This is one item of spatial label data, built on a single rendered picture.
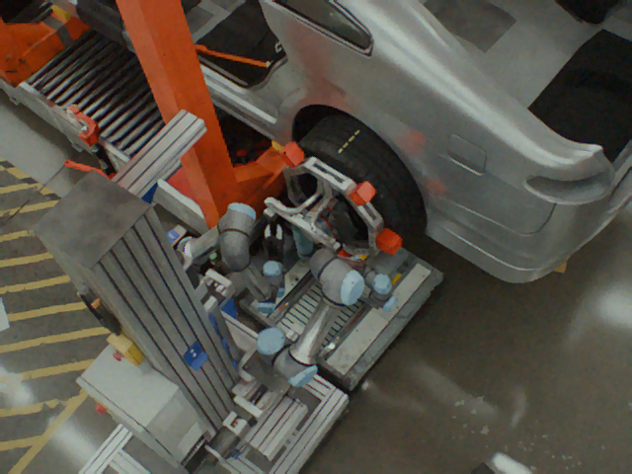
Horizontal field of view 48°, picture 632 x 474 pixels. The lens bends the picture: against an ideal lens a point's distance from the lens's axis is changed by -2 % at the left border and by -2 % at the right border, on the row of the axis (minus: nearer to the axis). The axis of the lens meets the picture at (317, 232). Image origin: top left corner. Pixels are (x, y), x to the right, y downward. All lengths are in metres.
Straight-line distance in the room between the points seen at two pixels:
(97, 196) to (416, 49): 1.26
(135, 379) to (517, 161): 1.57
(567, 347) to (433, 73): 1.90
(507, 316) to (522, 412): 0.54
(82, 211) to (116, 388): 0.84
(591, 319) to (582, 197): 1.47
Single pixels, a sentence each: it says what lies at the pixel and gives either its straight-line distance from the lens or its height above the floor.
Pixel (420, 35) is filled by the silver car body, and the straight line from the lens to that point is 2.73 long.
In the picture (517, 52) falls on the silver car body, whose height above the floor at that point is 0.97.
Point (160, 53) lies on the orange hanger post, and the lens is 2.75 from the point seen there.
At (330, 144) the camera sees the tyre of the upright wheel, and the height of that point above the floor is 1.17.
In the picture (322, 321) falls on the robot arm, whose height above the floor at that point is 1.19.
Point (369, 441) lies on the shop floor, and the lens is 3.79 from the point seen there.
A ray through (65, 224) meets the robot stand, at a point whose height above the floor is 2.03.
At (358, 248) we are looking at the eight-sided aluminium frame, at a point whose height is 0.69.
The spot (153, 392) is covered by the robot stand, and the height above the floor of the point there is 1.23.
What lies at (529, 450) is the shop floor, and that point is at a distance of 3.83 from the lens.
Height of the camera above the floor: 3.64
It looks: 57 degrees down
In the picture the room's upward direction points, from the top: 10 degrees counter-clockwise
